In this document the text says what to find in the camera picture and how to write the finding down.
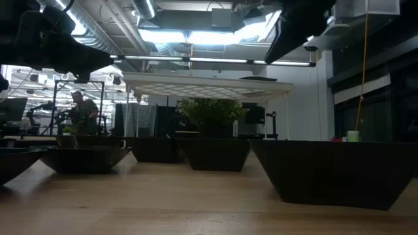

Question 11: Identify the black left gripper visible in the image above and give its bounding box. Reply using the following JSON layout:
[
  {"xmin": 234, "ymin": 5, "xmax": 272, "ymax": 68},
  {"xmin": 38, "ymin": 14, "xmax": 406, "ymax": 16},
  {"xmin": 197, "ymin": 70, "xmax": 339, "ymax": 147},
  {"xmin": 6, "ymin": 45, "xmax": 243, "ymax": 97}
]
[{"xmin": 14, "ymin": 11, "xmax": 114, "ymax": 73}]

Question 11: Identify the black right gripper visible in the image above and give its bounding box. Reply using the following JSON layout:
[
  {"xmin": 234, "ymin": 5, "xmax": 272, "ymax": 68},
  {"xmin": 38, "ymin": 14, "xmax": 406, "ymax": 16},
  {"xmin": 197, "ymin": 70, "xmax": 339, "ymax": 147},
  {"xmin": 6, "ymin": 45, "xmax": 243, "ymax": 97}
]
[{"xmin": 265, "ymin": 0, "xmax": 336, "ymax": 65}]

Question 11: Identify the leaf-shaped black mini plate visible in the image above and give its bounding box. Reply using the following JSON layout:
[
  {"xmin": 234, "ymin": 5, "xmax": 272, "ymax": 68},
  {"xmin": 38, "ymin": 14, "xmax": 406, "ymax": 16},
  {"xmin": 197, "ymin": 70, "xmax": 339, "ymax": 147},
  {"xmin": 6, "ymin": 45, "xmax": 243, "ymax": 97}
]
[
  {"xmin": 40, "ymin": 146, "xmax": 132, "ymax": 174},
  {"xmin": 0, "ymin": 146, "xmax": 46, "ymax": 186}
]

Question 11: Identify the small square black plate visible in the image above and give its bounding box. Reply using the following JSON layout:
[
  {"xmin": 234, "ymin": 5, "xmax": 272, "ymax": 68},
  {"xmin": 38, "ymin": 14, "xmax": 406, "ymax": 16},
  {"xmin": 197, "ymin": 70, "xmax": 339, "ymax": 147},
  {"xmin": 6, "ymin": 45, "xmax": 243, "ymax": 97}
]
[{"xmin": 177, "ymin": 138, "xmax": 252, "ymax": 172}]

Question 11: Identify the person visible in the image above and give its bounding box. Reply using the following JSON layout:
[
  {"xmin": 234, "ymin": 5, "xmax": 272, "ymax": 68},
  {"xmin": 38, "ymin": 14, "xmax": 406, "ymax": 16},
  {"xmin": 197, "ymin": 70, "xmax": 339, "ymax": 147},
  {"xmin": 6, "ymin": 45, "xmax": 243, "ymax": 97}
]
[{"xmin": 70, "ymin": 90, "xmax": 101, "ymax": 136}]

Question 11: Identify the grey curtain partition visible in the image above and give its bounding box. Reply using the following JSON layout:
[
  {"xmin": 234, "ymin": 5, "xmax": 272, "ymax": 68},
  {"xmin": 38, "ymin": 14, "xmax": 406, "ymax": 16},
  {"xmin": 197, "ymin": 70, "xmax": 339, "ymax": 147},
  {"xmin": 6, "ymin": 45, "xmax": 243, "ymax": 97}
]
[{"xmin": 123, "ymin": 103, "xmax": 157, "ymax": 138}]

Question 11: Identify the long ceiling light bar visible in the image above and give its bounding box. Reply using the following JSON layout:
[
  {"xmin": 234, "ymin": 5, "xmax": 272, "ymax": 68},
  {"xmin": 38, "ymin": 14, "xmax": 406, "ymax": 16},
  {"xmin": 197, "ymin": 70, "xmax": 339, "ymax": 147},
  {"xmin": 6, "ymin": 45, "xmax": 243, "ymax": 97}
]
[{"xmin": 109, "ymin": 54, "xmax": 317, "ymax": 68}]

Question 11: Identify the black box monitor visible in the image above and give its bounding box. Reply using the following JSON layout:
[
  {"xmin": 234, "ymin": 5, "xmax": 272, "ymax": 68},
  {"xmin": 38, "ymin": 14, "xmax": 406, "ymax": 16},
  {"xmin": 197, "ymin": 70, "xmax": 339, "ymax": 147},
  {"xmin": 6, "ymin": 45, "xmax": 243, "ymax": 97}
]
[{"xmin": 244, "ymin": 104, "xmax": 266, "ymax": 125}]

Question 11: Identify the black monitor stand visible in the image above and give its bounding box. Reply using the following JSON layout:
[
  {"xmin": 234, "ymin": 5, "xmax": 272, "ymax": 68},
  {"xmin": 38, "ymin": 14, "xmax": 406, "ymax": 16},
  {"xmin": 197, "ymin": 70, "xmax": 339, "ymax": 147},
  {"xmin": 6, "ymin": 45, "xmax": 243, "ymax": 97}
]
[{"xmin": 266, "ymin": 110, "xmax": 279, "ymax": 140}]

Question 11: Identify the dark computer monitor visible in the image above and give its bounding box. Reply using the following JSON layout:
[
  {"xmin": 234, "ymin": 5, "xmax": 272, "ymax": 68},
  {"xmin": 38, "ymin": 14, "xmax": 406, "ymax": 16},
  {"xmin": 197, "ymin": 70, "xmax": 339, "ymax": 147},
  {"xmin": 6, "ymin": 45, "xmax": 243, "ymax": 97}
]
[{"xmin": 0, "ymin": 97, "xmax": 29, "ymax": 123}]

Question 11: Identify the green artificial potted plant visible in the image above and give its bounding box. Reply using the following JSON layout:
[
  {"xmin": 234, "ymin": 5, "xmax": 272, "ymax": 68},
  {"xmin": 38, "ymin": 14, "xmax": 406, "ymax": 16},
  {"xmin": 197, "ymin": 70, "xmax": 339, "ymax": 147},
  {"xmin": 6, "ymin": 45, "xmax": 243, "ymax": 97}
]
[{"xmin": 178, "ymin": 97, "xmax": 249, "ymax": 140}]

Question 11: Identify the black background rig frame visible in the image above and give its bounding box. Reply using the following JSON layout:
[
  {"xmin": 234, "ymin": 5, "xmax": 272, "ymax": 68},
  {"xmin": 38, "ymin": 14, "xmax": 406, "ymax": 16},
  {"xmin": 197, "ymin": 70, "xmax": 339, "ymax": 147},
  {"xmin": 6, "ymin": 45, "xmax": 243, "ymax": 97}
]
[{"xmin": 48, "ymin": 79, "xmax": 105, "ymax": 136}]

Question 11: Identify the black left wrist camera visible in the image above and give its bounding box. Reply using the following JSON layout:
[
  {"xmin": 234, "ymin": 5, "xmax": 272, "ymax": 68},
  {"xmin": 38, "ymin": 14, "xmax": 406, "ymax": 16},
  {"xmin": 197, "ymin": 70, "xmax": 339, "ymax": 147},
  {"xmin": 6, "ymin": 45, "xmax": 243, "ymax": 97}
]
[{"xmin": 40, "ymin": 5, "xmax": 76, "ymax": 34}]

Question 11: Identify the yellow cable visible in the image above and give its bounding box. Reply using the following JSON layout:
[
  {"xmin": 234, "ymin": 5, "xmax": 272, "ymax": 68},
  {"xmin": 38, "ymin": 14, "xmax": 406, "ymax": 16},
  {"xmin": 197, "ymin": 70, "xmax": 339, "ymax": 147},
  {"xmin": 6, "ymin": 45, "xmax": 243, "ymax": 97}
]
[{"xmin": 354, "ymin": 0, "xmax": 370, "ymax": 132}]

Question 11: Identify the white wire shelf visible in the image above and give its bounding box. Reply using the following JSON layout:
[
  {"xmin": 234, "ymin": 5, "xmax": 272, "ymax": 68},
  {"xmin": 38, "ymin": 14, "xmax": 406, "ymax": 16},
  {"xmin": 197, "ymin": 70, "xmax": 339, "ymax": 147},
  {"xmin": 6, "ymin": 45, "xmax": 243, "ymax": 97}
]
[{"xmin": 122, "ymin": 71, "xmax": 294, "ymax": 141}]

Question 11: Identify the black metal table frame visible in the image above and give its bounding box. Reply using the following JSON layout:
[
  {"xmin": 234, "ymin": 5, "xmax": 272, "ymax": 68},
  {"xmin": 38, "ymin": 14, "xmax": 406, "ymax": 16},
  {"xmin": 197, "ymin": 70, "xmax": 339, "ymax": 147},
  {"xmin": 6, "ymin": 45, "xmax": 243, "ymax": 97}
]
[{"xmin": 0, "ymin": 136, "xmax": 59, "ymax": 148}]

